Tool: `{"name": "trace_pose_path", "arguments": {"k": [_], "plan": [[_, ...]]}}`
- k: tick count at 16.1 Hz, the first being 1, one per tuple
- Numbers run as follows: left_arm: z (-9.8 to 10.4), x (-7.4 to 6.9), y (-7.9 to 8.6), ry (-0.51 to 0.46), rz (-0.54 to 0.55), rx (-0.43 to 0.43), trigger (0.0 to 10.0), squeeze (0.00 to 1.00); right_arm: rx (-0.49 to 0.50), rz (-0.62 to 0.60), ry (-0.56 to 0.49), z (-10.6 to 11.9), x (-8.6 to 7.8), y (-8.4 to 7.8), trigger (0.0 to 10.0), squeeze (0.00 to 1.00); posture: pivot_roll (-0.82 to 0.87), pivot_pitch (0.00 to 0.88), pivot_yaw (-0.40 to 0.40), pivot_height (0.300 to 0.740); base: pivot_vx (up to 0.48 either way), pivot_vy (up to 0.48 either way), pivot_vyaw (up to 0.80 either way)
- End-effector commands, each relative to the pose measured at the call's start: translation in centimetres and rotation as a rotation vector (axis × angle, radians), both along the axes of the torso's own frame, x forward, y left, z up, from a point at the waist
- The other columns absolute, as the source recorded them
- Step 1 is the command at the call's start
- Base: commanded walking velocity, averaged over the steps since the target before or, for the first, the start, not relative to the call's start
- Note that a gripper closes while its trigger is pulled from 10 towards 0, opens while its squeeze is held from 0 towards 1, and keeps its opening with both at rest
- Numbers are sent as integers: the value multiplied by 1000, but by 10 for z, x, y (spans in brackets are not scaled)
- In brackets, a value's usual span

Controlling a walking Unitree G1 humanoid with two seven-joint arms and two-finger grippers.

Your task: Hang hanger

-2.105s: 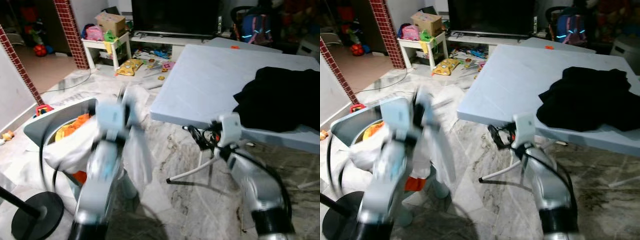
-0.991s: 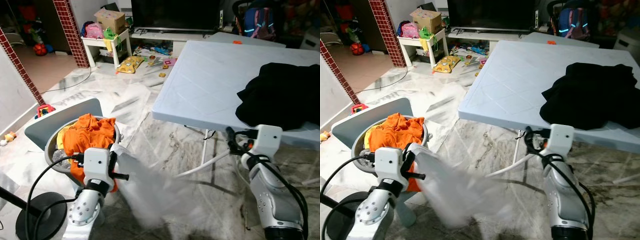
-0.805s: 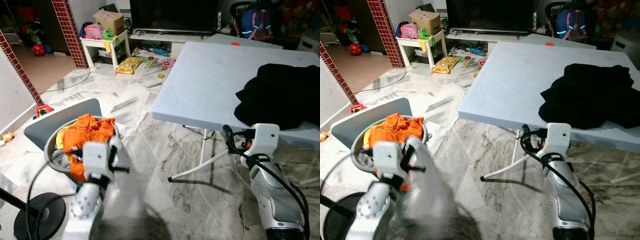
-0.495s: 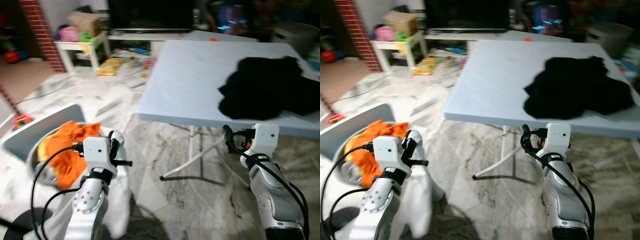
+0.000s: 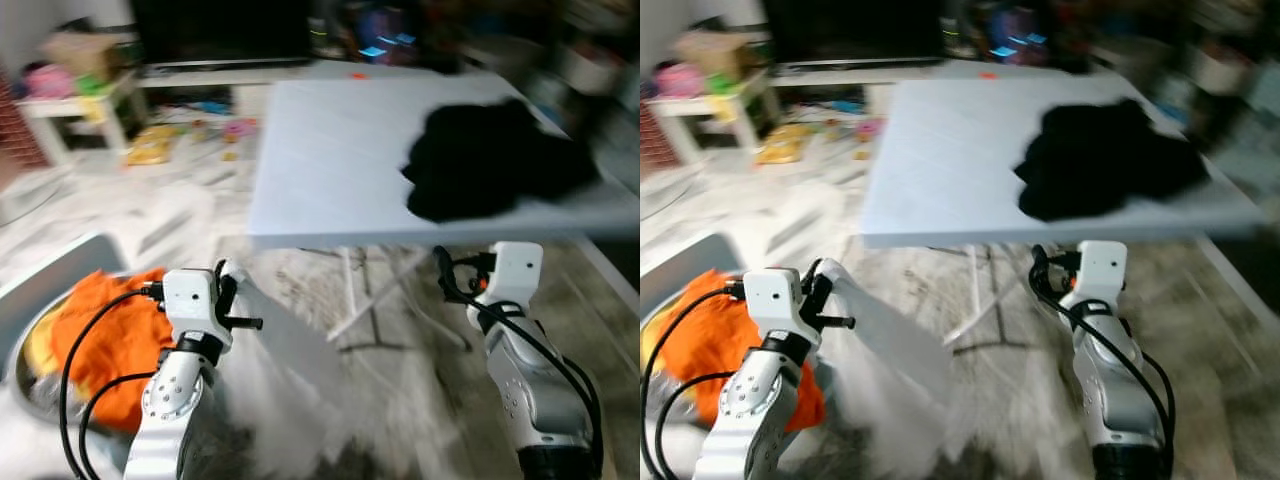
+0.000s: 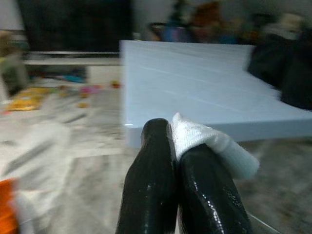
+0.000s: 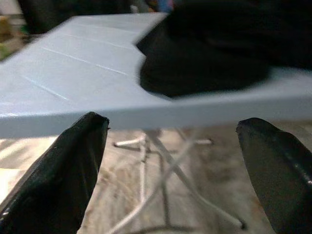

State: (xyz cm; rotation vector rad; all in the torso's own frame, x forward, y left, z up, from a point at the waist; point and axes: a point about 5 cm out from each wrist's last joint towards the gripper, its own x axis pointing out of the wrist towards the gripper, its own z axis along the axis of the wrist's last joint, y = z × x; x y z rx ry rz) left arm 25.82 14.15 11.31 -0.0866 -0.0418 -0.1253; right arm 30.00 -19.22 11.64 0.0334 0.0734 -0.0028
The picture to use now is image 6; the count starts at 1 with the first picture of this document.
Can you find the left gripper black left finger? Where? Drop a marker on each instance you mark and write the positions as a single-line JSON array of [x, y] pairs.
[[148, 190]]

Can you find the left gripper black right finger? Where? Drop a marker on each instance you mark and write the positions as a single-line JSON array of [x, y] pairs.
[[212, 195]]

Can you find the white shirt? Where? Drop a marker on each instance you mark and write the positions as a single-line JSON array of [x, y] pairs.
[[195, 136]]

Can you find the black garment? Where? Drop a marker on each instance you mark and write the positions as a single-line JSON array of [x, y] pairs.
[[287, 73]]

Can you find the white folding table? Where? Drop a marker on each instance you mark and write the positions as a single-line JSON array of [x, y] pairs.
[[195, 85]]

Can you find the orange garment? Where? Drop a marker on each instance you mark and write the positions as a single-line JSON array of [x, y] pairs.
[[7, 207]]

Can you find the yellow toy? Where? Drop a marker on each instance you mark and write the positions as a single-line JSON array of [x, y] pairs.
[[26, 100]]

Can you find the white television stand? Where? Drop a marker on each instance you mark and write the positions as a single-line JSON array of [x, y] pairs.
[[73, 58]]

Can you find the purple backpack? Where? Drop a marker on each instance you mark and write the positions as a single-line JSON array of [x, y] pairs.
[[173, 33]]

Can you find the black flat television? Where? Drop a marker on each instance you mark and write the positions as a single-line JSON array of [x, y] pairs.
[[73, 24]]

